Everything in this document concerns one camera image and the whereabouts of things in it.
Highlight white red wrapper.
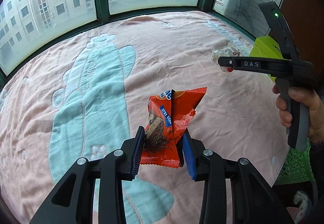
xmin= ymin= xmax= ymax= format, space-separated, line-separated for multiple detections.
xmin=211 ymin=46 xmax=241 ymax=73

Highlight red snack wrapper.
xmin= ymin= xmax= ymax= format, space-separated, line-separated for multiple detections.
xmin=141 ymin=87 xmax=207 ymax=168

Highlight lime green cardboard box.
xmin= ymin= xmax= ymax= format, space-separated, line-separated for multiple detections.
xmin=249 ymin=35 xmax=286 ymax=83

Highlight green plastic mesh basket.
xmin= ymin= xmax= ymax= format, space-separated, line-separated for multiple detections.
xmin=275 ymin=140 xmax=315 ymax=185

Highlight pink blanket teal pattern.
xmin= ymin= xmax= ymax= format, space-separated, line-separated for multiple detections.
xmin=1 ymin=12 xmax=289 ymax=223

